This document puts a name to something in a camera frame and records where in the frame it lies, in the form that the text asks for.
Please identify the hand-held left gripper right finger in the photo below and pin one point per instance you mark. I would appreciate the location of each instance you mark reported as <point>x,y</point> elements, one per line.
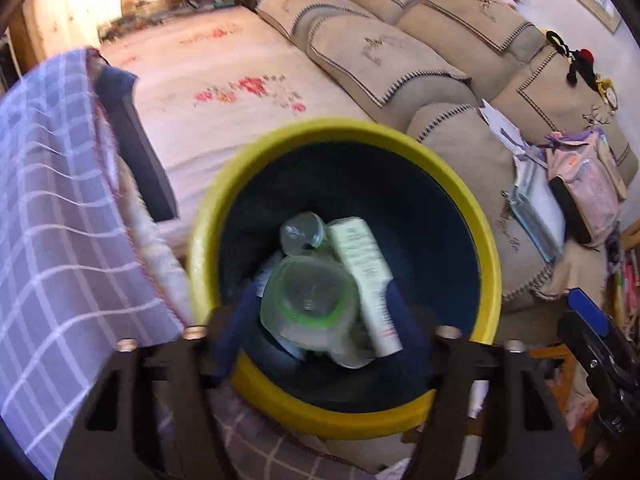
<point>410,330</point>

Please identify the small clear plastic container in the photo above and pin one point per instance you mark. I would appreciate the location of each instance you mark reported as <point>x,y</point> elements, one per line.
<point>300,232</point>

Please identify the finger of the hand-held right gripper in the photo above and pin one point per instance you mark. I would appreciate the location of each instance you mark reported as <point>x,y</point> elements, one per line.
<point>585,305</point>

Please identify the blue checkered tablecloth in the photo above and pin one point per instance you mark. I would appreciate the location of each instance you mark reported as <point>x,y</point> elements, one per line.
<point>55,240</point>

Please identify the yellow rimmed trash bin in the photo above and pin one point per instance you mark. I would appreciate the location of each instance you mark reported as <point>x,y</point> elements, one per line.
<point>425,220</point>

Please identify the pink floral blanket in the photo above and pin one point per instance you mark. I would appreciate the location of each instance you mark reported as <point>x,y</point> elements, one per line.
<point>225,90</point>

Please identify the loose white papers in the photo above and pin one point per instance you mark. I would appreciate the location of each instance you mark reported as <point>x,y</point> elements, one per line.
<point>500,125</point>

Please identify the pink backpack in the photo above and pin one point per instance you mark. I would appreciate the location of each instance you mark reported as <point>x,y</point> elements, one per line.
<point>585,185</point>

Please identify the clear plastic cup green rim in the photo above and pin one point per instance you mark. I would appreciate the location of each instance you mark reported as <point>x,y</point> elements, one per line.
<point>310,305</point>

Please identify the green and white carton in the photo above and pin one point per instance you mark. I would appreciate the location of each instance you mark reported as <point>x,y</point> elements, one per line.
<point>365,280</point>

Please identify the beige sofa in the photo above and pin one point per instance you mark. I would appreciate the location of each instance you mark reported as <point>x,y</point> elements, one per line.
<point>400,60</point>

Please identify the black mouse plush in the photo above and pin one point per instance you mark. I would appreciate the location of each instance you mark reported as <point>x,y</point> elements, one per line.
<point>575,57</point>

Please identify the cluttered glass coffee table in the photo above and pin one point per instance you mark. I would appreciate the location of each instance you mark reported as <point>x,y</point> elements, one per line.
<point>175,2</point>

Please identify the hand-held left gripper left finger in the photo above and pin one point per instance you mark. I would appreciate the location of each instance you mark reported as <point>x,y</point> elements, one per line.
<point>232,330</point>

